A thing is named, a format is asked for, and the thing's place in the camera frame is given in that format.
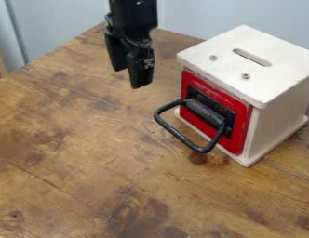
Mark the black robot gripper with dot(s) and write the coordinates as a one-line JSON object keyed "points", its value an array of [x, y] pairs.
{"points": [[131, 20]]}

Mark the black metal drawer handle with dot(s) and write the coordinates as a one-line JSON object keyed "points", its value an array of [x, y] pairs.
{"points": [[205, 110]]}

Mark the red wooden drawer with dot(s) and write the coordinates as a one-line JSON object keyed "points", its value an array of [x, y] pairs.
{"points": [[223, 104]]}

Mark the white wooden cabinet box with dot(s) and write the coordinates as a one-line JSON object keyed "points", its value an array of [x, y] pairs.
{"points": [[263, 71]]}

